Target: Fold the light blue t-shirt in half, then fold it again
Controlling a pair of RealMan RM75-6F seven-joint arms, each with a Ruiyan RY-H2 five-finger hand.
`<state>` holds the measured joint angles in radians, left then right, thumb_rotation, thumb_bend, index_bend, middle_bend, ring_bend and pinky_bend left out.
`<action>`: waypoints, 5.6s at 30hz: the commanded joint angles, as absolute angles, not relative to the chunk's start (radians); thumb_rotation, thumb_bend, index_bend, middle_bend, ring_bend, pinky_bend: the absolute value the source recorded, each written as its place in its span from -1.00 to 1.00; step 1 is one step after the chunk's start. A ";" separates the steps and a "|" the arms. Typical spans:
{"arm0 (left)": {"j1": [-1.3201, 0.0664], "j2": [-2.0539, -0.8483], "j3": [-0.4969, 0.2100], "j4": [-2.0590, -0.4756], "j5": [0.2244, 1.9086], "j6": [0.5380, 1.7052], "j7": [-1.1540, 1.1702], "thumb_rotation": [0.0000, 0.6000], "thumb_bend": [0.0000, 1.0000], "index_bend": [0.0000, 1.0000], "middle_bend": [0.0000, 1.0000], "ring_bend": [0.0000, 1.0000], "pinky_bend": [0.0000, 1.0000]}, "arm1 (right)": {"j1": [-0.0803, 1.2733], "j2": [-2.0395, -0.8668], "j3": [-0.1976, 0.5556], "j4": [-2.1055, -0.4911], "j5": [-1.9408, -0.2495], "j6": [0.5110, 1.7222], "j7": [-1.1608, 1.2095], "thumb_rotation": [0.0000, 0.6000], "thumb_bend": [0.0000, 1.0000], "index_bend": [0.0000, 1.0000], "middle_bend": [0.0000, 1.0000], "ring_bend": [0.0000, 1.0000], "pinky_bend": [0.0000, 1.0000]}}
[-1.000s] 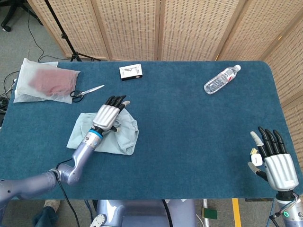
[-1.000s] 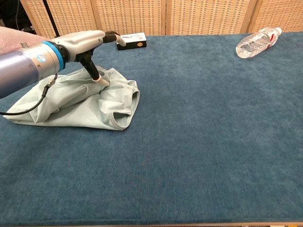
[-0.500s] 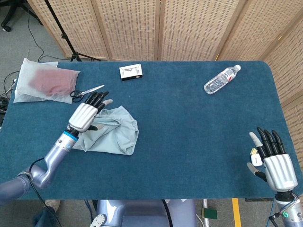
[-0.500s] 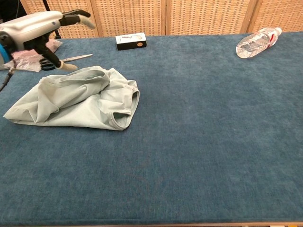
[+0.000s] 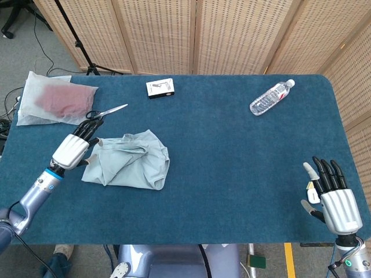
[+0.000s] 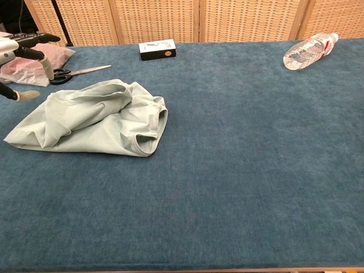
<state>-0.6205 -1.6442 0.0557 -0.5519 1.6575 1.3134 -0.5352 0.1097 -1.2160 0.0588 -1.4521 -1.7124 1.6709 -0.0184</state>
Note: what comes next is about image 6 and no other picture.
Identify clear plastic water bottle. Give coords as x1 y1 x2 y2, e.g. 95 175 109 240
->
283 32 340 71

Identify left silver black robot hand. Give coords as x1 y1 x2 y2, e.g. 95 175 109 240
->
0 32 62 102

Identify black tripod stand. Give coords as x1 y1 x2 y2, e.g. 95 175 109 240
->
51 0 75 47

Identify light green t-shirt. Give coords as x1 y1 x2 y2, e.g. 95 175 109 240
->
3 78 169 159

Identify blue felt table cover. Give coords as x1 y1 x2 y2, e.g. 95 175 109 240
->
0 38 364 271

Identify translucent bag with pink garment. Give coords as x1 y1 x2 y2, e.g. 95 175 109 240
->
0 42 76 87

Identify black-handled steel scissors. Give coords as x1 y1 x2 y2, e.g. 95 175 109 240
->
48 64 112 85

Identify small white and black box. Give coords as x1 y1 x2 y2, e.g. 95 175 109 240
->
138 39 176 61

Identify woven wicker folding screen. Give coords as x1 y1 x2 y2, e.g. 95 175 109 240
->
24 0 364 48

